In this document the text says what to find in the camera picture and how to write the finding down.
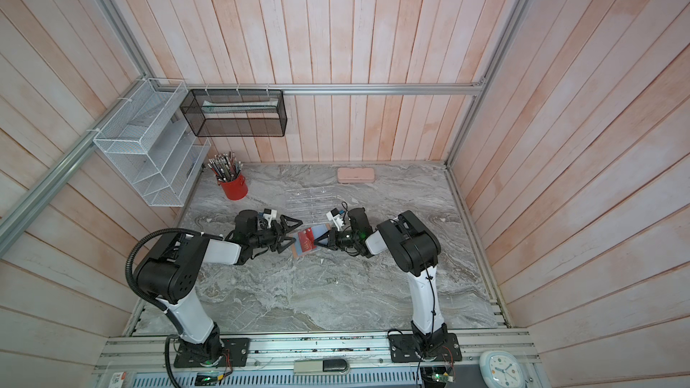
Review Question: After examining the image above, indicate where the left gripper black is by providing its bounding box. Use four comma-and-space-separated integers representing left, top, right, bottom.
250, 214, 303, 253

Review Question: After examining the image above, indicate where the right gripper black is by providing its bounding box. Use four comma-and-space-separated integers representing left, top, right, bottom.
314, 229, 361, 251

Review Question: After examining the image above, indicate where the red credit card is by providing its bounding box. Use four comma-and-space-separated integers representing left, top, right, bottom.
296, 228, 316, 254

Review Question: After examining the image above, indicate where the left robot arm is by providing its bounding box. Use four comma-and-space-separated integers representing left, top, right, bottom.
125, 208, 303, 366

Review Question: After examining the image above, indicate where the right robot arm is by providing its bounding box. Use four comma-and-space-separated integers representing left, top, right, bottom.
314, 208, 449, 360

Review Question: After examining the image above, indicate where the clear acrylic organizer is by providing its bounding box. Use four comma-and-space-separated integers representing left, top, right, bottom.
286, 186, 343, 225

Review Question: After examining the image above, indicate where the red pen cup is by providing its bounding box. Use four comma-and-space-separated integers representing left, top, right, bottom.
217, 174, 249, 201

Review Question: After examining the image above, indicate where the grey black handheld device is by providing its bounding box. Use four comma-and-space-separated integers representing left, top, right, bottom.
293, 359, 350, 375

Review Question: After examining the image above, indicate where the white analog clock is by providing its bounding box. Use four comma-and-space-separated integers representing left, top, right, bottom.
479, 350, 526, 388

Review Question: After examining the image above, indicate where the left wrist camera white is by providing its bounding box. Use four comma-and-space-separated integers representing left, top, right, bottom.
261, 208, 278, 228

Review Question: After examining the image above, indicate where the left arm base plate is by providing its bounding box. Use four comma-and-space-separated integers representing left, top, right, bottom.
174, 338, 250, 368

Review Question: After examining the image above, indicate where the black mesh wall basket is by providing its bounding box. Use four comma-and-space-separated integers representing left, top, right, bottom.
181, 88, 288, 138

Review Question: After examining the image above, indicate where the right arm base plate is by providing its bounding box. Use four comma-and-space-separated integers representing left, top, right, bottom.
386, 331, 463, 364

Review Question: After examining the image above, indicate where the white wire mesh shelf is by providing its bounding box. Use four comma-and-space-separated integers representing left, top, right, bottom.
93, 78, 210, 208

